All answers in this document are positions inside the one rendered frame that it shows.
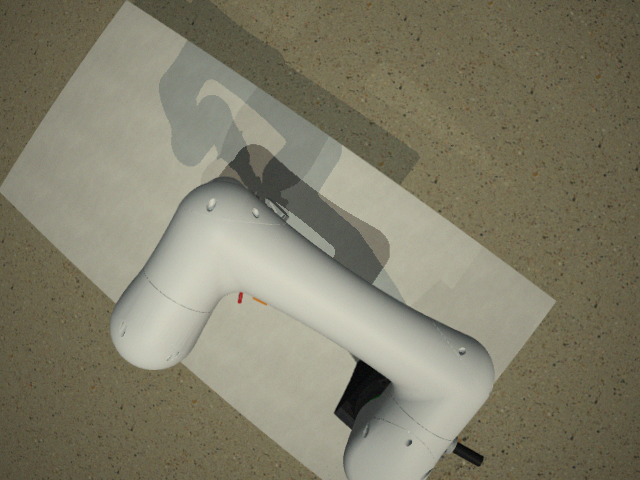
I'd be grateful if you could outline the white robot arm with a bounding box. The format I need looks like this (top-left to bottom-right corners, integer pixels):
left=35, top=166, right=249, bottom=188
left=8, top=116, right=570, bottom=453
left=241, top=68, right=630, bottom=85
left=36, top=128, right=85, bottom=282
left=110, top=176, right=495, bottom=480

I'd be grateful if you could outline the grey three-compartment bin rack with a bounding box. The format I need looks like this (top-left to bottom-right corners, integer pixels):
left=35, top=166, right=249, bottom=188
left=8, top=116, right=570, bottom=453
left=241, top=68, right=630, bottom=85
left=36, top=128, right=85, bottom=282
left=262, top=197, right=289, bottom=221

